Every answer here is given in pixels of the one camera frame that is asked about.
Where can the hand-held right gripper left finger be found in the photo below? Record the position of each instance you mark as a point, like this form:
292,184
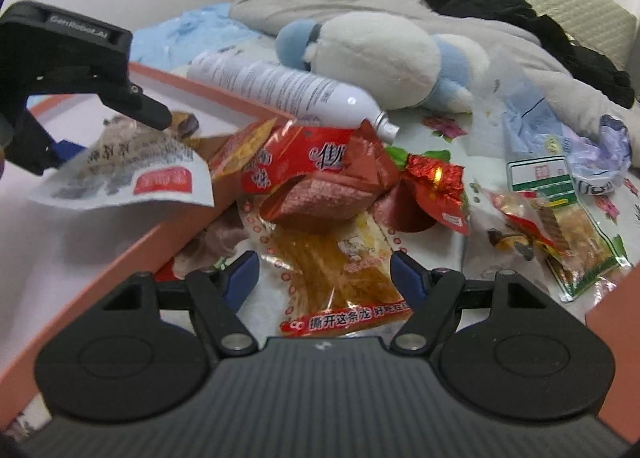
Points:
242,278

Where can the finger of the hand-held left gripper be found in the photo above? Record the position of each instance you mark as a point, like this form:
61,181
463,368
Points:
145,112
65,151

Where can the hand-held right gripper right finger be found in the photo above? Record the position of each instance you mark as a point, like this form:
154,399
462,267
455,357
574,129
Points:
407,278

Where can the white snack packet red label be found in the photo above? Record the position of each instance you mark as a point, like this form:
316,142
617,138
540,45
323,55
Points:
125,162

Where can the orange cardboard box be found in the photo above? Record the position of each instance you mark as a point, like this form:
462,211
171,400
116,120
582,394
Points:
617,338
75,248

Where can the orange yellow snack packet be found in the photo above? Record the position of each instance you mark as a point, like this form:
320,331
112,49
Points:
240,147

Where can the floral printed bedsheet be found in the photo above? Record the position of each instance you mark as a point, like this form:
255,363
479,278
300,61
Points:
475,248

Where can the clear dried tofu snack packet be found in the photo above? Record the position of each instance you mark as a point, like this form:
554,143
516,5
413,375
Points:
325,278

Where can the light blue cloth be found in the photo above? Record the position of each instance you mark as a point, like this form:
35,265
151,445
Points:
190,32

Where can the red green foil snack packet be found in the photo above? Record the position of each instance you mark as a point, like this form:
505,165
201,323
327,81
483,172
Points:
435,182

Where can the red yellow snack packet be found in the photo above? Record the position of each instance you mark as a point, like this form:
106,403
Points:
525,223

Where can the white spray bottle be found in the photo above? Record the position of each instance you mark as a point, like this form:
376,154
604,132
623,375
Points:
280,85

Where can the green label snack packet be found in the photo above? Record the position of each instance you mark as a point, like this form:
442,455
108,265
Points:
590,243

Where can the blue printed plastic bag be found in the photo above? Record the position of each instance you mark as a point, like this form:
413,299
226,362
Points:
530,120

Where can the crumpled clear plastic bag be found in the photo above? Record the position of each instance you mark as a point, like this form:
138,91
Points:
600,157

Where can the white blue plush toy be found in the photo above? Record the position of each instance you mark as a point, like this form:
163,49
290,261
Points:
370,52

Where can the black clothes pile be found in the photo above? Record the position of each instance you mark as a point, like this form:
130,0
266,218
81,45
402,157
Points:
500,2

